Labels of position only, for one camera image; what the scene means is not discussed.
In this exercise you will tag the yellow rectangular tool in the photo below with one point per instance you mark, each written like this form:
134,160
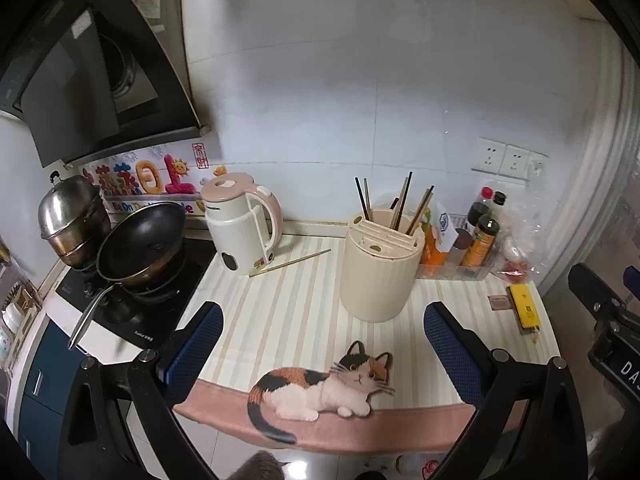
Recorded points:
524,308

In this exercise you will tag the small brown card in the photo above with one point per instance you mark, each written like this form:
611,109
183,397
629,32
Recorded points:
499,302

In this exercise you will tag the black frying pan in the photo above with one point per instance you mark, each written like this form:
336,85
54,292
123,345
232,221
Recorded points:
136,251

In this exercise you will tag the black range hood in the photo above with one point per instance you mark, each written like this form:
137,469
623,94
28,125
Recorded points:
92,78

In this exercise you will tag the blue cabinet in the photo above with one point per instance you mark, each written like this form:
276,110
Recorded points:
48,384

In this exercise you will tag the black chopstick in holder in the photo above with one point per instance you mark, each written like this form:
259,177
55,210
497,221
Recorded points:
364,207

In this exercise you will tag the steel steamer pot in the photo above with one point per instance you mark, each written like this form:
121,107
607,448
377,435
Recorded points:
73,220

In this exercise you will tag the pink white electric kettle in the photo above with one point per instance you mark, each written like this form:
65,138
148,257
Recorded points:
244,220

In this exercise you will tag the red cap sauce bottle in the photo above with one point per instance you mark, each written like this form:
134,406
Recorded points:
479,207

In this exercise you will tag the brown chopstick in holder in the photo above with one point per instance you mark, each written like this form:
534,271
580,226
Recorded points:
367,199

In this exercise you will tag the wooden chopstick beside kettle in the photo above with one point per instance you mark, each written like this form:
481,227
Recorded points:
290,262

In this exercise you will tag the black induction cooktop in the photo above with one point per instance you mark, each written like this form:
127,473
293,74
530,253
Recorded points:
146,315

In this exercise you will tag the beige utensil holder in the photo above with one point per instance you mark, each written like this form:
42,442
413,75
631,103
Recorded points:
379,267

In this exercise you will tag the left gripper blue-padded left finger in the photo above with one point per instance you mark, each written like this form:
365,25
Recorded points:
96,442

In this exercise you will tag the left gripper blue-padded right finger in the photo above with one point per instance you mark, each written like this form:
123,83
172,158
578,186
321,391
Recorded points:
551,439

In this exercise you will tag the striped cat table mat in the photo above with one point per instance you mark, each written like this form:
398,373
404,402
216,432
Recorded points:
293,317

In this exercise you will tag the white wall socket panel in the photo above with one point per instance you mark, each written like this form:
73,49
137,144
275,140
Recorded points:
507,160

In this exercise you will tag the clear plastic bag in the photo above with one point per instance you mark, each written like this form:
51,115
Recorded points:
520,241

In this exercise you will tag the colourful wall sticker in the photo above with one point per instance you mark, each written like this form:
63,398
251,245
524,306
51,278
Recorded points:
173,172

